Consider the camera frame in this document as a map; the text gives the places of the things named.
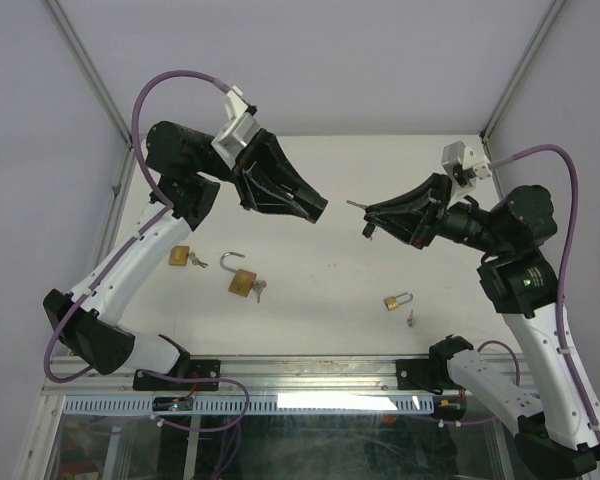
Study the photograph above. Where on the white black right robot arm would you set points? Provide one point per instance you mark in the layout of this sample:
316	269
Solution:
553	434

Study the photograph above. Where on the medium brass padlock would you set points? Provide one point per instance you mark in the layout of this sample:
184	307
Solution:
242	280

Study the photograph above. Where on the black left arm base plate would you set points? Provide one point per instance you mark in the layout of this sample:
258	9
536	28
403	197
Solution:
191	374

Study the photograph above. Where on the large brass padlock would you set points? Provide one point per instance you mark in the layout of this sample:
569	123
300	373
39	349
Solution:
179	255

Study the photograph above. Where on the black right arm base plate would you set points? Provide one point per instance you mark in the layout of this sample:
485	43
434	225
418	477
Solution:
419	374

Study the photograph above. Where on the white slotted cable duct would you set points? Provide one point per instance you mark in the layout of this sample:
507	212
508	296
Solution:
277	404

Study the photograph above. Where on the small keys near small padlock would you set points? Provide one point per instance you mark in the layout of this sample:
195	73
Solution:
411	319

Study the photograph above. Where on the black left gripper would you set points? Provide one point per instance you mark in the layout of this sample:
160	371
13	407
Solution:
263	177

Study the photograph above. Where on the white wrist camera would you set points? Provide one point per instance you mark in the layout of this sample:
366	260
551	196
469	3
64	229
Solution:
465	168
240	128

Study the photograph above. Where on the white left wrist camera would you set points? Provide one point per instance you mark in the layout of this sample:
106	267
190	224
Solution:
240	128

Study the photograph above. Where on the small brass padlock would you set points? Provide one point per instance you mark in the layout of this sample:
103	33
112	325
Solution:
394	302

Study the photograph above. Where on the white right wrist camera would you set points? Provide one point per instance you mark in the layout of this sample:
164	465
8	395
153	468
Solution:
465	168

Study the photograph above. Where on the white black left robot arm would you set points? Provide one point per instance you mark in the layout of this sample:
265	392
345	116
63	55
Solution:
86	318

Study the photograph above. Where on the small silver key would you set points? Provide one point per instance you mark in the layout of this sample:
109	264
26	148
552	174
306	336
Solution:
196	261

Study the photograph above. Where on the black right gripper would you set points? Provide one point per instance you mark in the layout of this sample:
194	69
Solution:
417	224

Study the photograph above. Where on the aluminium mounting rail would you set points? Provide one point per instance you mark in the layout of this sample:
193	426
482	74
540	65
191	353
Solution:
262	375

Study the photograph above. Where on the black padlock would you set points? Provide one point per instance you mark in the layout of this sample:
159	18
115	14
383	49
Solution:
314	206

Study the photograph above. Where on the silver key bunch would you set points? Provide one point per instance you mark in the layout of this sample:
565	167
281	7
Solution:
258	287

